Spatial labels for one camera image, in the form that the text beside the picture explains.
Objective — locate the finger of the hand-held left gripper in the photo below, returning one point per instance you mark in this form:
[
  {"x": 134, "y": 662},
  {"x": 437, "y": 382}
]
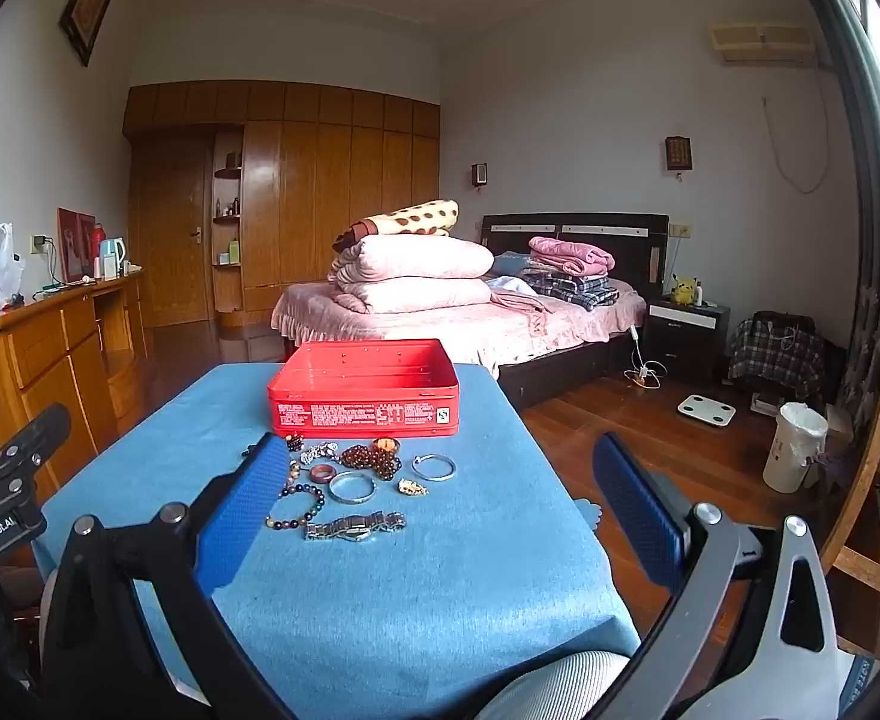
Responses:
[{"x": 31, "y": 431}]

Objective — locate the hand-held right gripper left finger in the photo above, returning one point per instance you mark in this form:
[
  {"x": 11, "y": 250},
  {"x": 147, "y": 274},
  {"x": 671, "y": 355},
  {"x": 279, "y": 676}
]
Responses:
[{"x": 241, "y": 510}]

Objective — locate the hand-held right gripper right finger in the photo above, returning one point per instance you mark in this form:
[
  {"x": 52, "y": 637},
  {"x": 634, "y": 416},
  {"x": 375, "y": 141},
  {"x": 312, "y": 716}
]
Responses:
[{"x": 635, "y": 510}]

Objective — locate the wide silver bangle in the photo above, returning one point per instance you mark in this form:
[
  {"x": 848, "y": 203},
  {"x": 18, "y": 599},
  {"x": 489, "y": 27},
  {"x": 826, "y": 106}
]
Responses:
[{"x": 351, "y": 500}]

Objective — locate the silver metal watch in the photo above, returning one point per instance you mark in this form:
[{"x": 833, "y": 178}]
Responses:
[{"x": 353, "y": 526}]

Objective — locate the orange amber bangle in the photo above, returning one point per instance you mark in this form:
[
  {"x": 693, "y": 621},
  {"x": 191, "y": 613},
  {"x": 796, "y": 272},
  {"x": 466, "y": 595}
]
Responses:
[{"x": 385, "y": 444}]

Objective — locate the red tin box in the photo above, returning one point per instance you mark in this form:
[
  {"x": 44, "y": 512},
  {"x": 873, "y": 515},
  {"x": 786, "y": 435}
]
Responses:
[{"x": 365, "y": 397}]

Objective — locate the small gold white brooch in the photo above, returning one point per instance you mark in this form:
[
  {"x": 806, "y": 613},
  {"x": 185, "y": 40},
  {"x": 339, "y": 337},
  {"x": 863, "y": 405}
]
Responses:
[{"x": 413, "y": 487}]

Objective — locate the thin silver bangle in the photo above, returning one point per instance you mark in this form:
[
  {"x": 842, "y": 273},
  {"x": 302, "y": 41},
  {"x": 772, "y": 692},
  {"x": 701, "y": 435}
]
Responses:
[{"x": 451, "y": 471}]

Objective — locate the wooden sideboard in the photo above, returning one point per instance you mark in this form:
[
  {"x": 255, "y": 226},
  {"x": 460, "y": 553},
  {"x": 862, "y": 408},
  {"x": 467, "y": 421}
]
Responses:
[{"x": 35, "y": 360}]

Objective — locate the white bathroom scale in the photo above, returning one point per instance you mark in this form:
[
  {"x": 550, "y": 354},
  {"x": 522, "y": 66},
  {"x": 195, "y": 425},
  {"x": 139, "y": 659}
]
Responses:
[{"x": 707, "y": 410}]

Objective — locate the white trash bin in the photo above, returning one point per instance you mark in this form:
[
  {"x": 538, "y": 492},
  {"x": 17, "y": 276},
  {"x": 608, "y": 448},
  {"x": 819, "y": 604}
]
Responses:
[{"x": 792, "y": 450}]

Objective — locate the dark nightstand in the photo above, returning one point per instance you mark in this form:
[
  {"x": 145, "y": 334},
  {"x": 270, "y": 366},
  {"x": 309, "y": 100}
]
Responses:
[{"x": 687, "y": 341}]

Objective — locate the pale blue kettle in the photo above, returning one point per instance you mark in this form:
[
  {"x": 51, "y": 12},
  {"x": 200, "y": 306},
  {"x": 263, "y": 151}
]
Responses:
[{"x": 113, "y": 251}]

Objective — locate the blue tablecloth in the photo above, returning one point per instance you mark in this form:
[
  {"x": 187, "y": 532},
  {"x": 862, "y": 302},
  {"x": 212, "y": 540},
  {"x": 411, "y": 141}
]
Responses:
[{"x": 425, "y": 585}]

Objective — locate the red thermos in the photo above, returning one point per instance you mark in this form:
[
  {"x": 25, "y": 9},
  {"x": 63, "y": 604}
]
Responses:
[{"x": 98, "y": 244}]

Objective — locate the plaid cloth covered chair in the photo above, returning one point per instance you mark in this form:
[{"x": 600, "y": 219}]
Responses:
[{"x": 777, "y": 356}]

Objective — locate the yellow plush toy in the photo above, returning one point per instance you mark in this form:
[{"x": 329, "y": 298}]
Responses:
[{"x": 683, "y": 289}]

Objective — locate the folded plaid clothing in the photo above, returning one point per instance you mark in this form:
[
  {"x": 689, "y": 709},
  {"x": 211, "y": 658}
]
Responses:
[{"x": 571, "y": 291}]

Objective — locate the pink fringed scarf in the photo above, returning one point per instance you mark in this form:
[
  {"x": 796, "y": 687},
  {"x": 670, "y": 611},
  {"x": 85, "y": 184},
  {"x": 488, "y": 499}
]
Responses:
[{"x": 522, "y": 304}]

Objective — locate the wooden door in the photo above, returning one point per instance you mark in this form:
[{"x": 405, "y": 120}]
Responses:
[{"x": 170, "y": 240}]

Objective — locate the pink bedspread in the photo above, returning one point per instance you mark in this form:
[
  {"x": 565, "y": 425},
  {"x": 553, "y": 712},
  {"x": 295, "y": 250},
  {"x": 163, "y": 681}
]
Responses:
[{"x": 425, "y": 330}]

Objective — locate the white cloth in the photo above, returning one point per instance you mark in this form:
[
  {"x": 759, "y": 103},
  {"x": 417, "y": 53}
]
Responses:
[{"x": 507, "y": 285}]

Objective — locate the folded pink clothing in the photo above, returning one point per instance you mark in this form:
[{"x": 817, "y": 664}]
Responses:
[{"x": 571, "y": 255}]

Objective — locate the blue pillow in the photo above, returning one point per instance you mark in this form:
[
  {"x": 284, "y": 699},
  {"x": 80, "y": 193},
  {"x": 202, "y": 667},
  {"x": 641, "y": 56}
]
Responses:
[{"x": 511, "y": 262}]

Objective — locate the folded pink quilt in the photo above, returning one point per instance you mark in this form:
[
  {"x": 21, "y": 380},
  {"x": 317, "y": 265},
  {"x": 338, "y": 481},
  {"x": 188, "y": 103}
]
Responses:
[
  {"x": 417, "y": 259},
  {"x": 417, "y": 296}
]

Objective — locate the dark wooden bed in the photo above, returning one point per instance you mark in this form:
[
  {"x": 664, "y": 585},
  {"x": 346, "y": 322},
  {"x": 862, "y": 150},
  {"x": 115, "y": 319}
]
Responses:
[{"x": 635, "y": 229}]

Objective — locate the dark floral curtain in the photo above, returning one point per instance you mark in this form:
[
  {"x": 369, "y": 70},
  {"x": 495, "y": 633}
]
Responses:
[{"x": 871, "y": 315}]

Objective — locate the wooden wardrobe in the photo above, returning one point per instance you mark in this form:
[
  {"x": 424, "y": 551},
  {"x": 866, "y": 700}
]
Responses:
[{"x": 312, "y": 202}]

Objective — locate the spotted blanket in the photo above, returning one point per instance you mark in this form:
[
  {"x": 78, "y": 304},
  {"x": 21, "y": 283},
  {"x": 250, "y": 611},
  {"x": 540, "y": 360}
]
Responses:
[{"x": 417, "y": 217}]

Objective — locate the beige air conditioner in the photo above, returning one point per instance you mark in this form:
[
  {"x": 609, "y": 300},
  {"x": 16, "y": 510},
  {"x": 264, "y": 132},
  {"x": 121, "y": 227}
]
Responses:
[{"x": 762, "y": 41}]

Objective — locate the wall socket with plug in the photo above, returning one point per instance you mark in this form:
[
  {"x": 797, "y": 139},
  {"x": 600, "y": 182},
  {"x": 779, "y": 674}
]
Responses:
[{"x": 38, "y": 244}]

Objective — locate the red picture frame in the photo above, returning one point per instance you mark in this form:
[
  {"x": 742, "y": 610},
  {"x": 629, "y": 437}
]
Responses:
[{"x": 72, "y": 244}]

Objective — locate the yellow wall socket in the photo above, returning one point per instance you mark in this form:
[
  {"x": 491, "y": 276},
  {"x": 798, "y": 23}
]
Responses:
[{"x": 680, "y": 229}]

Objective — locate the brown wall ornament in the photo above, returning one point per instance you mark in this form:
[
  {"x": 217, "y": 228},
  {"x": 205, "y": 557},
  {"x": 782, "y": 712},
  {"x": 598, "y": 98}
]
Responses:
[{"x": 678, "y": 154}]

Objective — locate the wall lamp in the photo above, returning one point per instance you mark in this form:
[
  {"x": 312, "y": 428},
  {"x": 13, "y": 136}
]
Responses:
[{"x": 479, "y": 174}]

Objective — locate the dark framed wall picture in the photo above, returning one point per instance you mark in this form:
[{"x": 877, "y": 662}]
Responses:
[{"x": 89, "y": 0}]

